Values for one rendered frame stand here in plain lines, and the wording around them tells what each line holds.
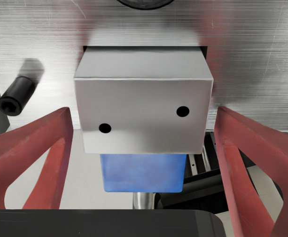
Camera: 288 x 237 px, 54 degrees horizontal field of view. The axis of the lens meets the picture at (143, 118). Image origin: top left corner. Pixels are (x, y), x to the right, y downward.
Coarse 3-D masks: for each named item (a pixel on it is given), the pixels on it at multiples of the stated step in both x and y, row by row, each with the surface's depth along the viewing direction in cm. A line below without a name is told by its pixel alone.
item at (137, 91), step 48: (96, 48) 12; (144, 48) 12; (192, 48) 12; (96, 96) 10; (144, 96) 10; (192, 96) 10; (96, 144) 12; (144, 144) 12; (192, 144) 12; (144, 192) 16
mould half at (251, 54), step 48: (0, 0) 11; (48, 0) 11; (96, 0) 11; (192, 0) 11; (240, 0) 11; (0, 48) 12; (48, 48) 12; (240, 48) 12; (48, 96) 14; (240, 96) 14
